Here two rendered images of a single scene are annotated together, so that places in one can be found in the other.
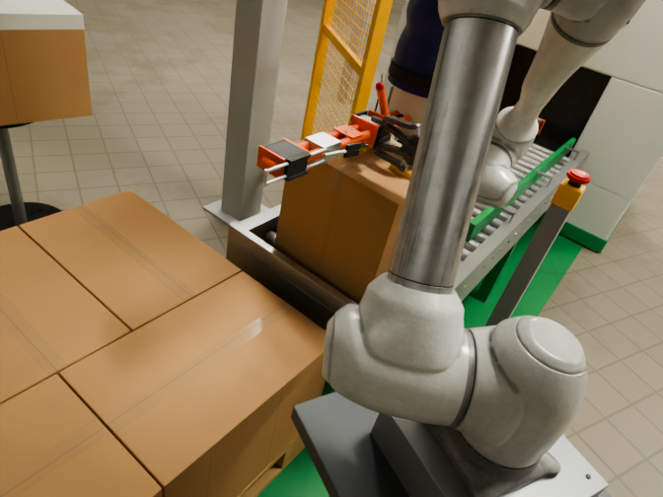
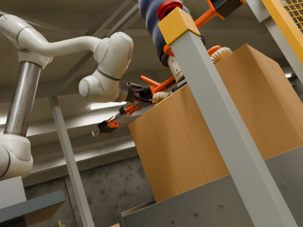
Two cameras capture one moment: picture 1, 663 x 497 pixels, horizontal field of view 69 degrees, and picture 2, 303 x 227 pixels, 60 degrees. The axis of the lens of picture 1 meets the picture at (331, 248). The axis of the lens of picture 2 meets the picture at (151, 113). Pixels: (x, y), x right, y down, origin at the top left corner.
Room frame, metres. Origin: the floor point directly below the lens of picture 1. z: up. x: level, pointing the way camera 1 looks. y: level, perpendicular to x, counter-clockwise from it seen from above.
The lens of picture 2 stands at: (1.31, -1.27, 0.60)
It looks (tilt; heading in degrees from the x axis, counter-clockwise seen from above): 17 degrees up; 93
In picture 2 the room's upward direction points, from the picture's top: 22 degrees counter-clockwise
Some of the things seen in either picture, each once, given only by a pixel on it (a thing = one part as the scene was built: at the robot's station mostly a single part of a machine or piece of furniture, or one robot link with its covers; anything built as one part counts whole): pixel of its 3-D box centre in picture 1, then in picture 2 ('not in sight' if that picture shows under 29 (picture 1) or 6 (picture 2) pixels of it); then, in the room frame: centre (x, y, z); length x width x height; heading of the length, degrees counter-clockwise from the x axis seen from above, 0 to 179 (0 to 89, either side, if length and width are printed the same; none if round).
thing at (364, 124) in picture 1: (371, 127); (151, 95); (1.27, -0.03, 1.08); 0.10 x 0.08 x 0.06; 60
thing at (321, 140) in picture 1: (322, 147); (123, 116); (1.09, 0.08, 1.07); 0.07 x 0.07 x 0.04; 60
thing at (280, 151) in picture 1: (282, 158); (108, 126); (0.97, 0.15, 1.08); 0.08 x 0.07 x 0.05; 150
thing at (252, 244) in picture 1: (308, 282); (172, 199); (1.17, 0.05, 0.58); 0.70 x 0.03 x 0.06; 60
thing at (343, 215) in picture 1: (383, 201); (221, 134); (1.49, -0.13, 0.75); 0.60 x 0.40 x 0.40; 148
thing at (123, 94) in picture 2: not in sight; (117, 92); (1.15, -0.22, 1.08); 0.09 x 0.06 x 0.09; 150
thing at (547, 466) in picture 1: (501, 431); not in sight; (0.55, -0.36, 0.88); 0.22 x 0.18 x 0.06; 123
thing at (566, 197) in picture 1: (507, 303); (269, 213); (1.42, -0.67, 0.50); 0.07 x 0.07 x 1.00; 60
